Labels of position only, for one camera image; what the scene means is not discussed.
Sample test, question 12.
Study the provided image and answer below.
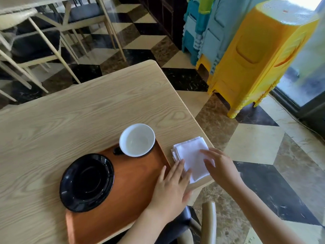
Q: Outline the person's left hand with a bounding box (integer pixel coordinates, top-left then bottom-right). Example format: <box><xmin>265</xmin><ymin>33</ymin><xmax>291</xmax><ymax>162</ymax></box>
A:
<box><xmin>147</xmin><ymin>160</ymin><xmax>193</xmax><ymax>218</ymax></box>

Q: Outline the person's right hand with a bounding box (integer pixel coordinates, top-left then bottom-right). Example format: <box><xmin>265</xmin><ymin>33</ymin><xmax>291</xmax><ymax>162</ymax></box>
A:
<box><xmin>200</xmin><ymin>148</ymin><xmax>245</xmax><ymax>190</ymax></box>

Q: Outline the white napkin stack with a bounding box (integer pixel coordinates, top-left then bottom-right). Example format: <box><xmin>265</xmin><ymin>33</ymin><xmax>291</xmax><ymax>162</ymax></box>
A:
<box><xmin>171</xmin><ymin>136</ymin><xmax>216</xmax><ymax>184</ymax></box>

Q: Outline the person's left forearm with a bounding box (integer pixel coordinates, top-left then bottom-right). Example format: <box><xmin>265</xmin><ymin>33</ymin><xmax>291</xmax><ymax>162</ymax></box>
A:
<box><xmin>117</xmin><ymin>206</ymin><xmax>178</xmax><ymax>244</ymax></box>

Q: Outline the person's right forearm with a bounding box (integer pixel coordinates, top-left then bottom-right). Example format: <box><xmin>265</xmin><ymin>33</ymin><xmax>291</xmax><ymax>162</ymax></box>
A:
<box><xmin>229</xmin><ymin>180</ymin><xmax>306</xmax><ymax>244</ymax></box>

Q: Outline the brown wooden tray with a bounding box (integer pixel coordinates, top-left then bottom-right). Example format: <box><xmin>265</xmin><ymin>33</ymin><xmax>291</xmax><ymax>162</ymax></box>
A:
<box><xmin>65</xmin><ymin>140</ymin><xmax>171</xmax><ymax>244</ymax></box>

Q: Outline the wooden chair with dark cushion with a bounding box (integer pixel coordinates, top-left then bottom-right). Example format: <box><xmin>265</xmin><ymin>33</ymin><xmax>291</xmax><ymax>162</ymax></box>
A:
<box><xmin>107</xmin><ymin>201</ymin><xmax>217</xmax><ymax>244</ymax></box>
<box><xmin>55</xmin><ymin>0</ymin><xmax>127</xmax><ymax>62</ymax></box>
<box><xmin>0</xmin><ymin>9</ymin><xmax>82</xmax><ymax>102</ymax></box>

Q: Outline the black cup with white inside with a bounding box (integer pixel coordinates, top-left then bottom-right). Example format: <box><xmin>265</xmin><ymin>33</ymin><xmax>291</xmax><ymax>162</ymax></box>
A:
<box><xmin>113</xmin><ymin>123</ymin><xmax>156</xmax><ymax>158</ymax></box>

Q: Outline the black saucer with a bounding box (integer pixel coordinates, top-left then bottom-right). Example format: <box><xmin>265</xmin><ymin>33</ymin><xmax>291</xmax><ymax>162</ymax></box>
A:
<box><xmin>59</xmin><ymin>153</ymin><xmax>115</xmax><ymax>213</ymax></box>

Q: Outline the stack of yellow plastic stools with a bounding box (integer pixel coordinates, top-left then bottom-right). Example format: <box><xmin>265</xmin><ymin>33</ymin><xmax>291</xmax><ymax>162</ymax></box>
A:
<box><xmin>196</xmin><ymin>0</ymin><xmax>320</xmax><ymax>119</ymax></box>

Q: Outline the stack of light blue stools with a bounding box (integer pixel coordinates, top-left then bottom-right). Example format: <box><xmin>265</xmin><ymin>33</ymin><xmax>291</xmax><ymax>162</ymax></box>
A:
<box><xmin>198</xmin><ymin>0</ymin><xmax>276</xmax><ymax>74</ymax></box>

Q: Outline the stack of teal plastic stools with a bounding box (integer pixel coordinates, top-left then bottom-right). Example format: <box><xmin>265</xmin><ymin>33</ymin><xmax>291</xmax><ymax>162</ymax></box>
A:
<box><xmin>181</xmin><ymin>0</ymin><xmax>207</xmax><ymax>66</ymax></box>

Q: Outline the dark wooden partition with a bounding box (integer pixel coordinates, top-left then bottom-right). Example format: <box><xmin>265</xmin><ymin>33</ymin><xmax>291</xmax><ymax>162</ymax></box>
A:
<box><xmin>136</xmin><ymin>0</ymin><xmax>189</xmax><ymax>50</ymax></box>

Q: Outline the green plastic stool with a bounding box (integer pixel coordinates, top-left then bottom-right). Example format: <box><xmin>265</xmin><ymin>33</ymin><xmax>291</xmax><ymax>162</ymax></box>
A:
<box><xmin>198</xmin><ymin>0</ymin><xmax>217</xmax><ymax>14</ymax></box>

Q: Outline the light wooden dining table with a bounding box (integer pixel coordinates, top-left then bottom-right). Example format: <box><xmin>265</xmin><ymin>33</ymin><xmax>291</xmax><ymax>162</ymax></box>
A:
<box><xmin>0</xmin><ymin>0</ymin><xmax>77</xmax><ymax>15</ymax></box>

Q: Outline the glass door with dark frame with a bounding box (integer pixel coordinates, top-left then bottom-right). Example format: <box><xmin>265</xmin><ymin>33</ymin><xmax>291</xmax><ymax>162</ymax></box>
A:
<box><xmin>269</xmin><ymin>0</ymin><xmax>325</xmax><ymax>140</ymax></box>

